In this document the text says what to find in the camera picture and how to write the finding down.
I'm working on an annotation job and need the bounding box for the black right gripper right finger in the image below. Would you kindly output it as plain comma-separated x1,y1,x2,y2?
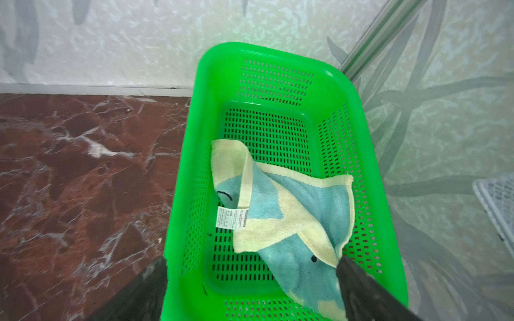
336,256,420,321

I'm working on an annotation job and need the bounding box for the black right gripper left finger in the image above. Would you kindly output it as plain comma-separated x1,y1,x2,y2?
87,256,168,321

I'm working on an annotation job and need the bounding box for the pale green towel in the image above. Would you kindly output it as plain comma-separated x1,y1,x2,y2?
211,139,355,320

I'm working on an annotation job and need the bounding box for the green plastic basket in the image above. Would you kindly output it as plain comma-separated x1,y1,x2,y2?
161,42,408,320

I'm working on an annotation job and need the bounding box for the white wire mesh basket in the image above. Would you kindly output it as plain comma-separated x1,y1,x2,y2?
473,173,513,256

